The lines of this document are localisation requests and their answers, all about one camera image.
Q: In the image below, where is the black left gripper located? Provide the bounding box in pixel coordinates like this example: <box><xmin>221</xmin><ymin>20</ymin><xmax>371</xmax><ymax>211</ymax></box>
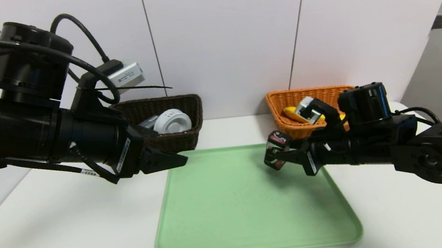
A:
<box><xmin>71</xmin><ymin>108</ymin><xmax>190</xmax><ymax>183</ymax></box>

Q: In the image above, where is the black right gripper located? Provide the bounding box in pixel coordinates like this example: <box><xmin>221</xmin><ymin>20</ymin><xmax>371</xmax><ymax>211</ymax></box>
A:
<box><xmin>273</xmin><ymin>134</ymin><xmax>354</xmax><ymax>180</ymax></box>

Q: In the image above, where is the small black red box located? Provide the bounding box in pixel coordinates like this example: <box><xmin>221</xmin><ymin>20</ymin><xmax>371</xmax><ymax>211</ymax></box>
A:
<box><xmin>262</xmin><ymin>129</ymin><xmax>295</xmax><ymax>172</ymax></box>

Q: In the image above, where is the yellow banana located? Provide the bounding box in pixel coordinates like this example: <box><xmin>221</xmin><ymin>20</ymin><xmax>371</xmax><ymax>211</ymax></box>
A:
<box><xmin>283</xmin><ymin>101</ymin><xmax>347</xmax><ymax>127</ymax></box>

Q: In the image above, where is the clear plastic pen case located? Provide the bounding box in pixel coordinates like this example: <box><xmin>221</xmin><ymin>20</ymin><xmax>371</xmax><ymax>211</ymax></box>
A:
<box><xmin>138</xmin><ymin>116</ymin><xmax>161</xmax><ymax>130</ymax></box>

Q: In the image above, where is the orange wicker basket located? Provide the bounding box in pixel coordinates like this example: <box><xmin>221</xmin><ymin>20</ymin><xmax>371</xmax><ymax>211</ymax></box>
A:
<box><xmin>265</xmin><ymin>83</ymin><xmax>359</xmax><ymax>143</ymax></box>

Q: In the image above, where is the dark brown wicker basket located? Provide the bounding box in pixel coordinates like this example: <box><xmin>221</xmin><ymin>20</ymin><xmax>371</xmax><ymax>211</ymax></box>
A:
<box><xmin>110</xmin><ymin>93</ymin><xmax>206</xmax><ymax>158</ymax></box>

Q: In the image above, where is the light green plastic tray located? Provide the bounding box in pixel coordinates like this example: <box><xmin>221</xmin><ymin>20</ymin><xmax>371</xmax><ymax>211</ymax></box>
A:
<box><xmin>146</xmin><ymin>135</ymin><xmax>364</xmax><ymax>248</ymax></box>

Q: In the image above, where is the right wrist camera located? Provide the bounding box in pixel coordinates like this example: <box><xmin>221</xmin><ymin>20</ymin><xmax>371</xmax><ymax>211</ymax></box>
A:
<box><xmin>293</xmin><ymin>94</ymin><xmax>330</xmax><ymax>126</ymax></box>

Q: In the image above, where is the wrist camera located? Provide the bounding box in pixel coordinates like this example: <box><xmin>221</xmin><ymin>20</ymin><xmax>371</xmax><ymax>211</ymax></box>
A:
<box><xmin>107</xmin><ymin>61</ymin><xmax>147</xmax><ymax>96</ymax></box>
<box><xmin>293</xmin><ymin>94</ymin><xmax>330</xmax><ymax>126</ymax></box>

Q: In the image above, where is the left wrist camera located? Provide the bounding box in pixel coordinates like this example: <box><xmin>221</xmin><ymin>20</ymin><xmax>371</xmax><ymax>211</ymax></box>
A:
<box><xmin>107</xmin><ymin>61</ymin><xmax>147</xmax><ymax>96</ymax></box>

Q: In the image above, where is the black right camera cable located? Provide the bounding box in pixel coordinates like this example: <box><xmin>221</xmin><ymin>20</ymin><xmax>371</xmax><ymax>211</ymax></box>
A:
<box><xmin>395</xmin><ymin>104</ymin><xmax>441</xmax><ymax>129</ymax></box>

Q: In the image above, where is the black camera cable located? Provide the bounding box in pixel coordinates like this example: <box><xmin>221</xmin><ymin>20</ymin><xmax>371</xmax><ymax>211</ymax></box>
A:
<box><xmin>48</xmin><ymin>9</ymin><xmax>122</xmax><ymax>110</ymax></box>
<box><xmin>395</xmin><ymin>104</ymin><xmax>441</xmax><ymax>129</ymax></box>

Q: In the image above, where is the black left camera cable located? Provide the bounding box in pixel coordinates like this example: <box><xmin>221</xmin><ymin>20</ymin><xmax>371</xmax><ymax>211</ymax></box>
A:
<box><xmin>48</xmin><ymin>9</ymin><xmax>122</xmax><ymax>110</ymax></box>

